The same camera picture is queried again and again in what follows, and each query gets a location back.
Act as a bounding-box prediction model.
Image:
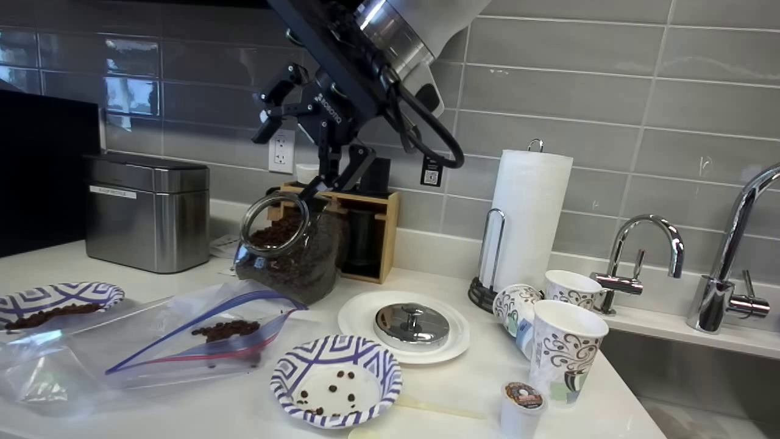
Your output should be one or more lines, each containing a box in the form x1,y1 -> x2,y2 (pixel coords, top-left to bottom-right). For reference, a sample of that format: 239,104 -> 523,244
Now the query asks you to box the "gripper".
251,62 -> 378,214

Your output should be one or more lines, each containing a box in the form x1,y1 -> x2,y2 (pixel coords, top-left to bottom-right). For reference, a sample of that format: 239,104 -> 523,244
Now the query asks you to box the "glass jar of coffee beans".
234,191 -> 349,306

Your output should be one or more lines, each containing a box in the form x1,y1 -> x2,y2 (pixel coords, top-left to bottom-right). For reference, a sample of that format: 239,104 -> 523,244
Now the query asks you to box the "white plate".
336,289 -> 472,366

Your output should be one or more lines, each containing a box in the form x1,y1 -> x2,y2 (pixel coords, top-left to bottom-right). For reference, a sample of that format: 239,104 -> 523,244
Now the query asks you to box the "steel jar lid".
373,302 -> 451,352

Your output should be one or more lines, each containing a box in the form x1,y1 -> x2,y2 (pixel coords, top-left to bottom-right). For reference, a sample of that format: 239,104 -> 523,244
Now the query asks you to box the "black box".
359,157 -> 392,196

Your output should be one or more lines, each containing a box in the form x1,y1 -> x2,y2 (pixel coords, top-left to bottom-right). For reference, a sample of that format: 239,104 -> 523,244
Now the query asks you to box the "small hanging tag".
420,155 -> 444,187

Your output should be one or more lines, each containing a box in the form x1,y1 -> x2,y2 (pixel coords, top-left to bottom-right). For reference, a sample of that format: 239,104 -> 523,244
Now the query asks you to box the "wooden pod holder box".
268,182 -> 401,285

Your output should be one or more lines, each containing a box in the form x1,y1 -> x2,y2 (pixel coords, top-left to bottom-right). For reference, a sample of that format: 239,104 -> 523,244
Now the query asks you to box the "stainless steel canister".
83,152 -> 211,274

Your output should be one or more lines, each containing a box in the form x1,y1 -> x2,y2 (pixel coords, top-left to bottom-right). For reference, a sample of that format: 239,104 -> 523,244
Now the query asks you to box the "metal paper towel holder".
467,139 -> 547,314

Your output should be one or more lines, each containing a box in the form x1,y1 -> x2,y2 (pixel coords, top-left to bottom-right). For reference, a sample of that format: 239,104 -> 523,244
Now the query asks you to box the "heap of coffee beans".
191,319 -> 262,344
5,303 -> 104,332

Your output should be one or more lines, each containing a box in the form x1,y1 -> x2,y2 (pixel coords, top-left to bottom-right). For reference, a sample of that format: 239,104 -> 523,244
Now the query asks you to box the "paper towel roll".
481,149 -> 574,294

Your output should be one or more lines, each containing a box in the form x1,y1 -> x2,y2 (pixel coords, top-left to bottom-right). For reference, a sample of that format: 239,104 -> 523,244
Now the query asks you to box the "clear zip bag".
0,298 -> 174,416
105,280 -> 310,392

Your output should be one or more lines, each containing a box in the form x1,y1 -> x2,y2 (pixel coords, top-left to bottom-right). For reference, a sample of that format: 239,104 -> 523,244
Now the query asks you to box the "blue patterned paper bowl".
0,281 -> 126,334
269,334 -> 403,430

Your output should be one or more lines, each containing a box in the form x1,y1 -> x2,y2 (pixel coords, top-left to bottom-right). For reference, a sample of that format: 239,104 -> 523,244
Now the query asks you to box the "patterned paper cup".
492,284 -> 544,361
544,269 -> 605,312
528,299 -> 610,407

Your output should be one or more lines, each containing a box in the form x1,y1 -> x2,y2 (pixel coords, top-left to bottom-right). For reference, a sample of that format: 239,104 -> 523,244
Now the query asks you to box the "black appliance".
0,90 -> 102,258

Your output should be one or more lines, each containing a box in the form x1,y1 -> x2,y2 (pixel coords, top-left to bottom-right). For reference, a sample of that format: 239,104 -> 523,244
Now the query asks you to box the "coffee pod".
500,382 -> 548,439

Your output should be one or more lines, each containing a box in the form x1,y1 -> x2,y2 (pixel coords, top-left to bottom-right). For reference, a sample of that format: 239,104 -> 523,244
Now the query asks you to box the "small chrome tap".
589,214 -> 686,316

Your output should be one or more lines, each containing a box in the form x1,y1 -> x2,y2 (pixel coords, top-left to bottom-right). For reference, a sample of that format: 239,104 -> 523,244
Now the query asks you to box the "large chrome tap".
686,163 -> 780,335

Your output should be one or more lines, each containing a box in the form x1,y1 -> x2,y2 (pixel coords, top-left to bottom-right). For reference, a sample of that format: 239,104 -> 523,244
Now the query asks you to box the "steel sink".
600,328 -> 780,439

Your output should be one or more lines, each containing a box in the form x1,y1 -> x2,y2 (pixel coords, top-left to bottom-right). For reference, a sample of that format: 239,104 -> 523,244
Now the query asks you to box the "white wall socket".
269,129 -> 297,175

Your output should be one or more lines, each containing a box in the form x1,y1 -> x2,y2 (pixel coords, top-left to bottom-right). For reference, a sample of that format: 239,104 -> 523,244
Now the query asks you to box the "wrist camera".
266,0 -> 392,121

